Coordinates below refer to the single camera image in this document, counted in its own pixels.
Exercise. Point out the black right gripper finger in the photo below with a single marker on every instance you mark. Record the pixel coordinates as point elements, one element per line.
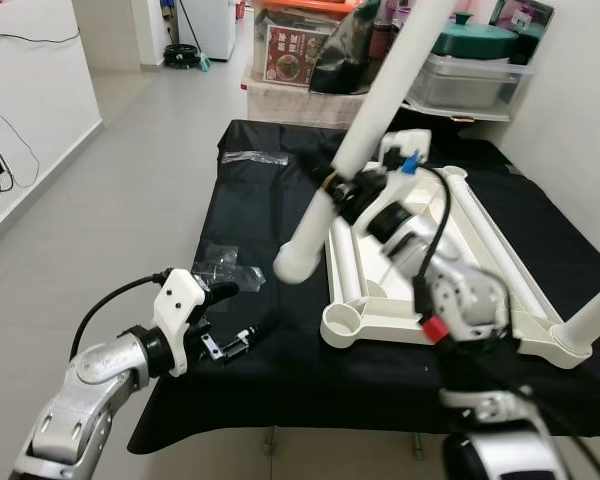
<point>318,168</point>

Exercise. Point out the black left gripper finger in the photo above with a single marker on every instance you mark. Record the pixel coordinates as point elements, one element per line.
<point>256,335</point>
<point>222,293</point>

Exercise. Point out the white plastic children table top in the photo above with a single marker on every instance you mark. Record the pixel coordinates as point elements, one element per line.
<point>375,322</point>

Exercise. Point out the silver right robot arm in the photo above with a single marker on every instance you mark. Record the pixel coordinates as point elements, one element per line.
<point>460,295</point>

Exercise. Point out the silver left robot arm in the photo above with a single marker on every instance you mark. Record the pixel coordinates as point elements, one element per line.
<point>80,400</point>

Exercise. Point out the yellow rubber band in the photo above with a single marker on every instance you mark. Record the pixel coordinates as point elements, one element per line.
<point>326,181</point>

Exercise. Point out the clear tape cross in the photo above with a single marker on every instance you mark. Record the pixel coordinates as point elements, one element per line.
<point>230,265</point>

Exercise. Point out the clear tape strip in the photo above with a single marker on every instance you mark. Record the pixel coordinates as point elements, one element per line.
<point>255,157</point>

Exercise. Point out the dark plastic bag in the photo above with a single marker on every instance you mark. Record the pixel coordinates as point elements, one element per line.
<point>345,60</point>

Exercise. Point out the orange lidded red print box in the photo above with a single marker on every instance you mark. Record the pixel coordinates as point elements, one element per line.
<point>295,55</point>

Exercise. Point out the clear plastic storage box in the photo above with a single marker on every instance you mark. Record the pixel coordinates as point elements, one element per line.
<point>475,85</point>

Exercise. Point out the white appliance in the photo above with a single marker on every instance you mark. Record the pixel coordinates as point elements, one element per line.
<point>212,28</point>

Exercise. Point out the green lidded pot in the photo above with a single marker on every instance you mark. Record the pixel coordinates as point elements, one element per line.
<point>480,38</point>

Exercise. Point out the purple printed box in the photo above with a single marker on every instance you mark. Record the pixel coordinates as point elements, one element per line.
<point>525,20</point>

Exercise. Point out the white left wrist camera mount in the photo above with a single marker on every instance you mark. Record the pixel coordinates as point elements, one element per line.
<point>178,300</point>

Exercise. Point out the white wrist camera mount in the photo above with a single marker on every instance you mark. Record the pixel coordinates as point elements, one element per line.
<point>178,300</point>
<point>405,150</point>

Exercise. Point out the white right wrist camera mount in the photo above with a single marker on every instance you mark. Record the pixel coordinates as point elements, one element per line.
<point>405,150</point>

